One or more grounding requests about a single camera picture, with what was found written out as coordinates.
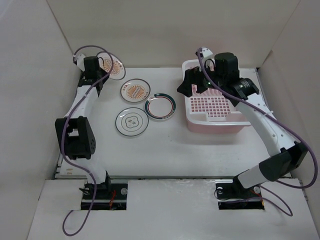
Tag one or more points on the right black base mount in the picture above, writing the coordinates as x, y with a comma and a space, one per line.
232, 196

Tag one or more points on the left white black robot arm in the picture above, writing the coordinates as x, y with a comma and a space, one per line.
74, 133

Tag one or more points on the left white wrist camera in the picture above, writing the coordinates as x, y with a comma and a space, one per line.
78, 60

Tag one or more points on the green quatrefoil plate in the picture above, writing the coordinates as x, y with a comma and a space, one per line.
131, 122

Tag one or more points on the green red ring plate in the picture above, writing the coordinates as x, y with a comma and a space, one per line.
160, 106

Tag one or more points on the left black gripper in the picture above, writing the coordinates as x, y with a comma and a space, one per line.
104, 72

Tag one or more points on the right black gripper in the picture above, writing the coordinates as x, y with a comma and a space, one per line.
191, 76

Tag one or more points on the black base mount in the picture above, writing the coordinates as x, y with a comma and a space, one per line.
112, 197
232, 196

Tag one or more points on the pink white dish rack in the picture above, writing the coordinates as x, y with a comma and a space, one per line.
211, 113

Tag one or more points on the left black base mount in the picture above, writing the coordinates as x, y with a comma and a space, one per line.
112, 197

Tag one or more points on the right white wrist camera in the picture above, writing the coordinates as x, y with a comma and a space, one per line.
203, 54

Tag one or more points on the orange sunburst plate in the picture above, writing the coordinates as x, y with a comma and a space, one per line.
111, 63
135, 90

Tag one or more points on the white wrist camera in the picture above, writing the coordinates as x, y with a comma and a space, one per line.
203, 54
78, 60

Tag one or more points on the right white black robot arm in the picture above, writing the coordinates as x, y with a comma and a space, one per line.
285, 152

